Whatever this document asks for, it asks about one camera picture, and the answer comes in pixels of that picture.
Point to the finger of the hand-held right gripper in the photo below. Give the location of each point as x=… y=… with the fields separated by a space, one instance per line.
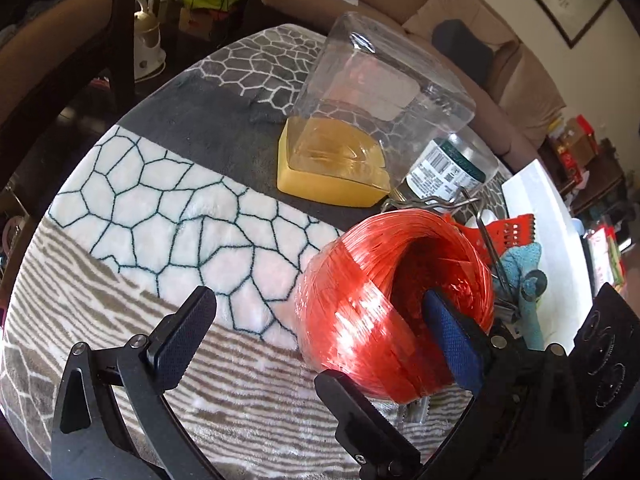
x=355 y=415

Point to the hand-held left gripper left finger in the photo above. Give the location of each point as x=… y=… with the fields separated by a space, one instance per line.
x=180 y=342

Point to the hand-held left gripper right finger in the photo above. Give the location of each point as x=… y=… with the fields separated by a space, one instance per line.
x=452 y=347

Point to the red twine ball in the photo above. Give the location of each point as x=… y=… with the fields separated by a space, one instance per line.
x=360 y=310

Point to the white storage box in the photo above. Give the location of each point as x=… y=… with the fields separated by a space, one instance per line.
x=545 y=210

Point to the clear container with yellow lid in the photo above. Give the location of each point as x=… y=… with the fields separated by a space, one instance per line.
x=370 y=90

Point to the grey white printed blanket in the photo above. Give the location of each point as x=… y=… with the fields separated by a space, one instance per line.
x=150 y=200

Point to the glass jar with green label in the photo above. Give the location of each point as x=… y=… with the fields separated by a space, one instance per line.
x=445 y=165

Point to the brown cardboard box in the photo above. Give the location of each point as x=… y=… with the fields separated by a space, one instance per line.
x=570 y=137

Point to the brown sofa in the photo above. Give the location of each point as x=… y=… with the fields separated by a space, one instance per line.
x=530 y=90

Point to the dark blue cushion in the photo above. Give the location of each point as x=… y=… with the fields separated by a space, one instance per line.
x=462 y=50

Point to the brown wooden chair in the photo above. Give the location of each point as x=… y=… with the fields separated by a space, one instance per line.
x=55 y=45

